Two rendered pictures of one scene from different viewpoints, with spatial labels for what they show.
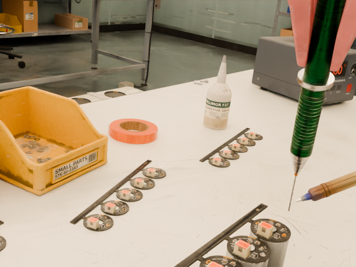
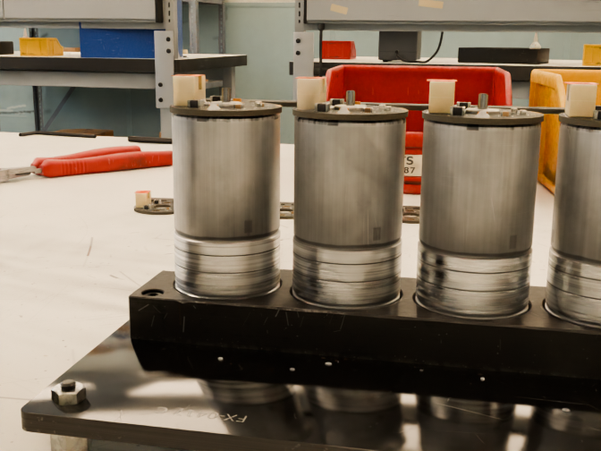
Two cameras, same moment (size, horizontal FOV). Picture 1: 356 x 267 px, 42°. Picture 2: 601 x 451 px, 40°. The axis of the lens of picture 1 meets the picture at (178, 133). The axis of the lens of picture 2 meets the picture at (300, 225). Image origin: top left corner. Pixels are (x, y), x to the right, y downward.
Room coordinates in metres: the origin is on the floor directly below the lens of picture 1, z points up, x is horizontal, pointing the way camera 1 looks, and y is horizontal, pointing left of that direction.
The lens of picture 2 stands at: (0.10, -0.18, 0.83)
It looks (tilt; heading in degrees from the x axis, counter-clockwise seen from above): 13 degrees down; 67
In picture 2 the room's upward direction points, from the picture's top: 1 degrees clockwise
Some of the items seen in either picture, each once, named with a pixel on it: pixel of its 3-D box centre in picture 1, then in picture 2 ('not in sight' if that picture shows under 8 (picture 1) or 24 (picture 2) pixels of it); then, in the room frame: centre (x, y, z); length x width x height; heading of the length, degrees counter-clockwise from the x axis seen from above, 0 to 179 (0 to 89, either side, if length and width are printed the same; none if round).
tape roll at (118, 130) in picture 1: (133, 130); not in sight; (0.54, 0.06, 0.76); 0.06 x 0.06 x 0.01
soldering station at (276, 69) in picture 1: (305, 70); not in sight; (0.84, -0.22, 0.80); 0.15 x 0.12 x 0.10; 40
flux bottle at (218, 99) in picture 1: (219, 91); not in sight; (0.61, -0.05, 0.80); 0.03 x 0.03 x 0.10
